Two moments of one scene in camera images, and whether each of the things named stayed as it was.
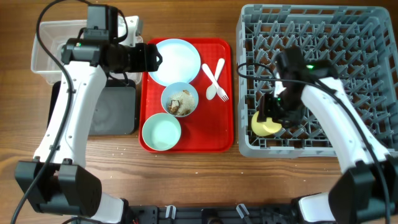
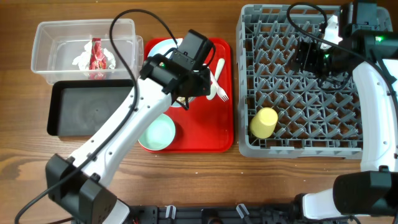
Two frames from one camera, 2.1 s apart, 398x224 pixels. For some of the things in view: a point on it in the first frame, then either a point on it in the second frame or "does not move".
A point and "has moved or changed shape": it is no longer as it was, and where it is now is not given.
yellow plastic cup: [265, 129] has moved or changed shape
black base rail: [239, 214] does not move
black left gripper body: [135, 58] → [202, 85]
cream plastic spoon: [212, 90] does not move
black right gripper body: [282, 109] → [317, 61]
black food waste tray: [115, 112] does not move
